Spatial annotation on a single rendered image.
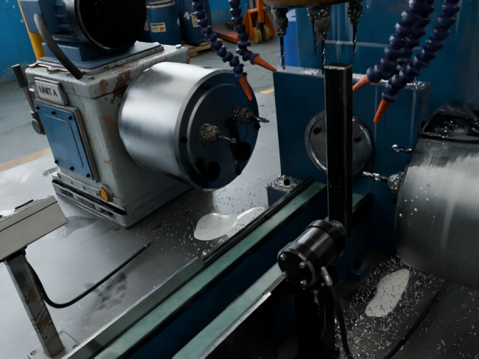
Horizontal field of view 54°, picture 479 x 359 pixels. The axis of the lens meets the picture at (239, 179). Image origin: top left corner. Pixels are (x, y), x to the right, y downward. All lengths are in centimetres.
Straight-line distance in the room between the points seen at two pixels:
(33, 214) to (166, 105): 31
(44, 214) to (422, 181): 54
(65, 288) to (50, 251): 16
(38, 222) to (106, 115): 36
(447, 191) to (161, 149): 53
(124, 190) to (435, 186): 72
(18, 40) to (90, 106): 533
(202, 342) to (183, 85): 47
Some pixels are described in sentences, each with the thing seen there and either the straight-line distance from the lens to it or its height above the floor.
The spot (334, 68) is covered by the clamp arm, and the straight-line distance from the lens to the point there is 59.
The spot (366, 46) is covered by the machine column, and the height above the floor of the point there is 117.
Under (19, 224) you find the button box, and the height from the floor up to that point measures 106.
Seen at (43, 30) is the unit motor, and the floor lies 126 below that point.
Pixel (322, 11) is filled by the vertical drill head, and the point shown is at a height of 129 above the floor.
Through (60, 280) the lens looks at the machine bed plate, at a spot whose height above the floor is 80.
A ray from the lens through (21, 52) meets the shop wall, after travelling 639.
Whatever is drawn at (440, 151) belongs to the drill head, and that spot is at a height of 114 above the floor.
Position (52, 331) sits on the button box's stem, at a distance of 88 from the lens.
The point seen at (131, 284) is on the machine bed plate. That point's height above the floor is 80.
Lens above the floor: 142
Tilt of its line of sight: 29 degrees down
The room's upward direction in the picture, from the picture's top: 8 degrees counter-clockwise
